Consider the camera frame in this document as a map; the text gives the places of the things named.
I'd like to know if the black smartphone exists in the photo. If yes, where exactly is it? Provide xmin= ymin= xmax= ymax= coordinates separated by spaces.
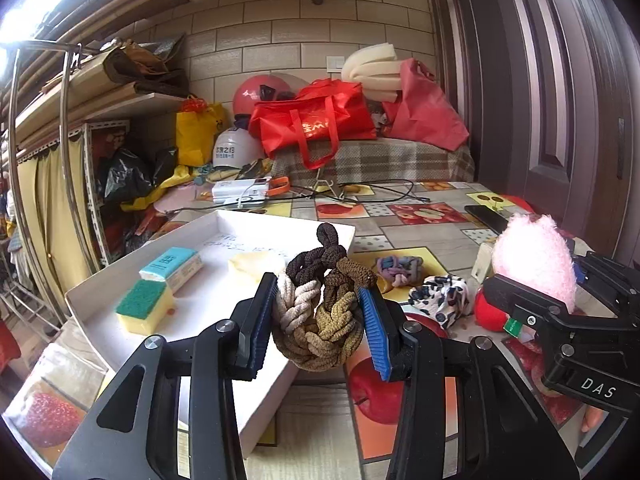
xmin=464 ymin=205 xmax=508 ymax=235

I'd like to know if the metal clothes rack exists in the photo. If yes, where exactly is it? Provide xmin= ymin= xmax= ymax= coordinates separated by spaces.
xmin=6 ymin=39 xmax=101 ymax=326

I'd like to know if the purple scrunchie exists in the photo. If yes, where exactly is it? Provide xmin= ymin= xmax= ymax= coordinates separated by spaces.
xmin=375 ymin=255 xmax=423 ymax=292

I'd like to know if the black cable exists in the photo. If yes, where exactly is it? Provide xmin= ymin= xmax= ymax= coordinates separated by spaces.
xmin=169 ymin=178 xmax=432 ymax=214

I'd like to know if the yellow curtain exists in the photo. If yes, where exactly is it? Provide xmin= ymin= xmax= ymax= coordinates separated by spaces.
xmin=17 ymin=148 xmax=93 ymax=313

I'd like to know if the white power bank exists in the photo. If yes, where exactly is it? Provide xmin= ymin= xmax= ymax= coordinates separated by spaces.
xmin=212 ymin=177 xmax=271 ymax=206

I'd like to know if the pink fluffy plush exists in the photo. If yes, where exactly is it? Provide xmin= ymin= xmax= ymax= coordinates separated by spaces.
xmin=491 ymin=214 xmax=577 ymax=313

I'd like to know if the metal storage shelf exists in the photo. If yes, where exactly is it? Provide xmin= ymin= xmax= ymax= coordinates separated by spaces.
xmin=8 ymin=44 xmax=191 ymax=266

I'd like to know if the brown door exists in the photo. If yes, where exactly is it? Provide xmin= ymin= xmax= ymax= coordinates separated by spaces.
xmin=432 ymin=0 xmax=639 ymax=266

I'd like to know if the white helmet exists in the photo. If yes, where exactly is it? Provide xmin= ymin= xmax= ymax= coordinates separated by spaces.
xmin=213 ymin=127 xmax=265 ymax=168

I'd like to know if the person right hand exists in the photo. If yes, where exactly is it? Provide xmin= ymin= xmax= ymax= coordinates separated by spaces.
xmin=580 ymin=405 xmax=605 ymax=434

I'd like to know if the cream foam stack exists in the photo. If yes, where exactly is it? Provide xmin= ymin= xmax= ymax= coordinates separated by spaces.
xmin=341 ymin=42 xmax=402 ymax=102

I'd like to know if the braided brown rope toy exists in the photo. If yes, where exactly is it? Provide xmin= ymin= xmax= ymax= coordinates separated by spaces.
xmin=271 ymin=222 xmax=378 ymax=373

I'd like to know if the teal tissue pack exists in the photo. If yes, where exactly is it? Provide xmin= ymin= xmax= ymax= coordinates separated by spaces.
xmin=139 ymin=247 xmax=203 ymax=292

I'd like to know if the red tote bag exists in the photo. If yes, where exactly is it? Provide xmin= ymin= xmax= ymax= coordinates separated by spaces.
xmin=248 ymin=79 xmax=376 ymax=170

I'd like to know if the red plush apple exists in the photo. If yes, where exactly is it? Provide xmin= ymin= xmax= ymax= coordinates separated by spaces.
xmin=474 ymin=288 xmax=509 ymax=333

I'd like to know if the yellow shopping bag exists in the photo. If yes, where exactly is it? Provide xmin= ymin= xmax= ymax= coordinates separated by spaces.
xmin=176 ymin=94 xmax=230 ymax=167

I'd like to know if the fruit pattern tablecloth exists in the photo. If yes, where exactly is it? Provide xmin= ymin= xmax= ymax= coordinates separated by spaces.
xmin=2 ymin=179 xmax=601 ymax=480

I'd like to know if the red cushion stool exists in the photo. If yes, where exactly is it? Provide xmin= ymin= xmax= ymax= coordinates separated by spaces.
xmin=501 ymin=194 xmax=535 ymax=214

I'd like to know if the green yellow sponge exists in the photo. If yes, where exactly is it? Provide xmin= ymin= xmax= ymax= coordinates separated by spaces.
xmin=115 ymin=280 xmax=175 ymax=336

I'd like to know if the plaid covered bench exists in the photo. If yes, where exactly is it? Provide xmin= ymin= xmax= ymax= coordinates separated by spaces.
xmin=271 ymin=138 xmax=475 ymax=188

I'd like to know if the black white scrunchie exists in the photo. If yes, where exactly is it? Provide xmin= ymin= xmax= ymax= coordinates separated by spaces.
xmin=408 ymin=274 xmax=474 ymax=330

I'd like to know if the pink helmet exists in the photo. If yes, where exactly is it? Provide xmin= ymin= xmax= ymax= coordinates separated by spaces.
xmin=232 ymin=75 xmax=295 ymax=117

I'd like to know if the white cardboard tray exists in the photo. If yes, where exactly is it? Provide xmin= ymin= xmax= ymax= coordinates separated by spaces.
xmin=64 ymin=208 xmax=357 ymax=458

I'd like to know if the black garbage bag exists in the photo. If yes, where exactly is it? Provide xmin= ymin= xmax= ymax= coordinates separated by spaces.
xmin=96 ymin=148 xmax=178 ymax=204

